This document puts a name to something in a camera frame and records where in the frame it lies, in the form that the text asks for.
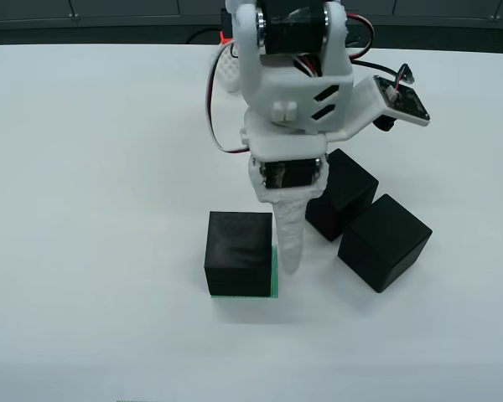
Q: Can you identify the dark grey cabinet row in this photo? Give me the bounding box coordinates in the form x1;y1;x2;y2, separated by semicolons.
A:
0;0;503;45

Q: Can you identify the wrist camera in white mount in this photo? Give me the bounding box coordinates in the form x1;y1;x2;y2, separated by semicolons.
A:
324;75;432;142

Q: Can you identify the green striped square patch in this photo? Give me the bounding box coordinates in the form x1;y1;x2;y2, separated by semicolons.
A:
209;245;283;301

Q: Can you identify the black cube with seam line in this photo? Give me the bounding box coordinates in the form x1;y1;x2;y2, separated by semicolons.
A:
204;210;274;298

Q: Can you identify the plain black cube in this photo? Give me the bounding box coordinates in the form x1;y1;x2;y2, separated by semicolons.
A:
304;148;380;243
337;193;433;294

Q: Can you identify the red white black servo cable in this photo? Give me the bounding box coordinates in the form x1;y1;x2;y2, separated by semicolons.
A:
204;41;252;154
345;12;377;62

